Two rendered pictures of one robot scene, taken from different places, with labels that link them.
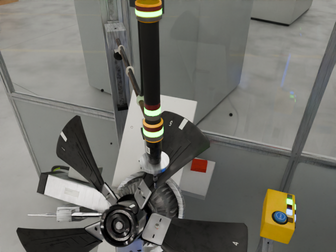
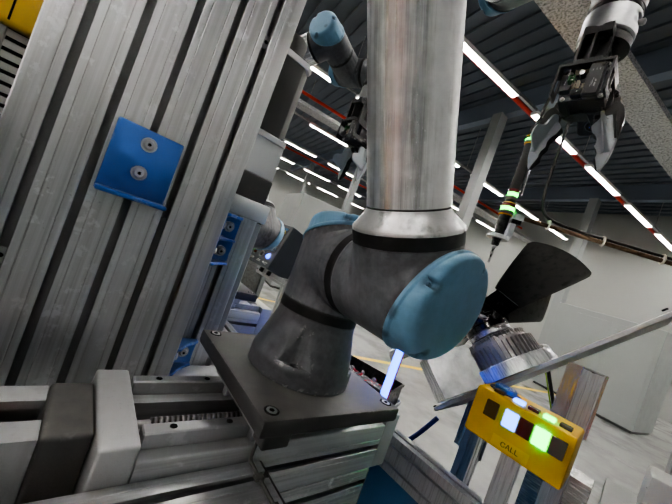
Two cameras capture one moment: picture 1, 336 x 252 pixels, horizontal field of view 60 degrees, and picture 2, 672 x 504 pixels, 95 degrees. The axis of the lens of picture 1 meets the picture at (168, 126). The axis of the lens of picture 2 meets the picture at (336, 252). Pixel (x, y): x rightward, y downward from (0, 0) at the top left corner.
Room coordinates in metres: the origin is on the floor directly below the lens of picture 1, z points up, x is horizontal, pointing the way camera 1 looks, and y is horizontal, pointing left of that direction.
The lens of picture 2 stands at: (0.52, -1.12, 1.21)
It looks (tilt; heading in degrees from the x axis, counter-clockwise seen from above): 0 degrees down; 117
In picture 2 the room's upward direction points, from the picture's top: 20 degrees clockwise
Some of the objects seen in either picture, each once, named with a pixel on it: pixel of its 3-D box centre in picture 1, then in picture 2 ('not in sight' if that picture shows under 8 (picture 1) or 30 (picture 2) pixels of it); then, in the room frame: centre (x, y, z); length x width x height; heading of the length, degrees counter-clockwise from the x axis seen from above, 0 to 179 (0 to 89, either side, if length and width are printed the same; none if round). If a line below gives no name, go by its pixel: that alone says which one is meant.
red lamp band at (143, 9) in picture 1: (148, 5); not in sight; (0.50, 0.03, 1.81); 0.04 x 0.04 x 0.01
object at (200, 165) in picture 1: (199, 165); not in sight; (1.08, -0.16, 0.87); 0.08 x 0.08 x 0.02; 77
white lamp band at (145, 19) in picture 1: (148, 15); not in sight; (0.50, 0.03, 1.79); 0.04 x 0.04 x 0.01
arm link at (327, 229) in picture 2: not in sight; (340, 262); (0.33, -0.72, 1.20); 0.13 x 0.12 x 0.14; 153
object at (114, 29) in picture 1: (115, 35); not in sight; (1.10, 0.20, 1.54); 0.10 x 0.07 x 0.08; 16
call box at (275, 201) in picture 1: (277, 216); (520, 431); (0.66, -0.41, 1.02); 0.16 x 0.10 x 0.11; 161
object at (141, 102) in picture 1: (129, 72); (604, 243); (0.79, 0.11, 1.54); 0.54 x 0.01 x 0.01; 16
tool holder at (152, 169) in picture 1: (152, 145); (504, 225); (0.51, 0.03, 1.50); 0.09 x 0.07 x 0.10; 16
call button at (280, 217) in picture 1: (280, 217); (505, 390); (0.62, -0.39, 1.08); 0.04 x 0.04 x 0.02
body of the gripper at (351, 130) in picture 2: not in sight; (360, 126); (0.09, -0.39, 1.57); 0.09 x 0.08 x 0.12; 70
